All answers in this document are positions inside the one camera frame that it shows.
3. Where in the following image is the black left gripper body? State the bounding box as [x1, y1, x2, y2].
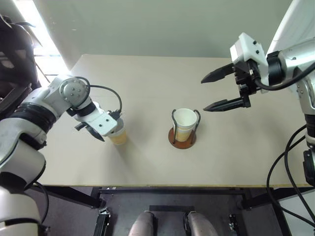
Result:
[74, 121, 88, 132]

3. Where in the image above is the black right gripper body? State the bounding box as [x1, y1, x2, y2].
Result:
[234, 59, 260, 109]

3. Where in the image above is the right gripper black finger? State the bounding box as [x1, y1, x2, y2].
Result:
[202, 97, 243, 113]
[200, 63, 237, 85]

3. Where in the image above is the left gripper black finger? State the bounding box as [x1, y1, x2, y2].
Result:
[85, 124, 106, 143]

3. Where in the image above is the white panel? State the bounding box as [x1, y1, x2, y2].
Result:
[267, 0, 315, 58]

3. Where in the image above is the black office chair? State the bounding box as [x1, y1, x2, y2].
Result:
[0, 14, 43, 118]

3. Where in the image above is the grey-brown rounded shape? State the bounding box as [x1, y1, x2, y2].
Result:
[187, 211, 215, 236]
[129, 211, 157, 236]

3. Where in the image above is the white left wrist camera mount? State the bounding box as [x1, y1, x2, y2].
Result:
[78, 102, 118, 137]

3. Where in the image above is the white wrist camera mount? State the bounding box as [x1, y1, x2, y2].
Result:
[229, 32, 270, 94]
[78, 102, 118, 137]

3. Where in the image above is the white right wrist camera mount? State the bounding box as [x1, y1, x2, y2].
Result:
[229, 32, 270, 94]

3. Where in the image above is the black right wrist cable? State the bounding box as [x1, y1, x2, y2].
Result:
[252, 63, 315, 91]

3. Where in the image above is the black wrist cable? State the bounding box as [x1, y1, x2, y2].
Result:
[252, 63, 315, 91]
[87, 85, 123, 116]

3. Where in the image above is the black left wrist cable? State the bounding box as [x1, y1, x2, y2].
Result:
[87, 85, 123, 116]

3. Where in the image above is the brown cup holder stand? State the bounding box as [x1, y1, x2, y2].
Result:
[168, 109, 201, 150]

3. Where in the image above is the black body cable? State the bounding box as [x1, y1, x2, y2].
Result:
[36, 181, 50, 223]
[286, 136, 315, 213]
[267, 124, 315, 224]

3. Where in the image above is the black stand bracket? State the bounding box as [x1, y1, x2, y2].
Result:
[228, 213, 239, 236]
[95, 207, 112, 236]

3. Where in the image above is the black metal table frame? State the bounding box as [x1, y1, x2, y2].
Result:
[44, 186, 294, 210]

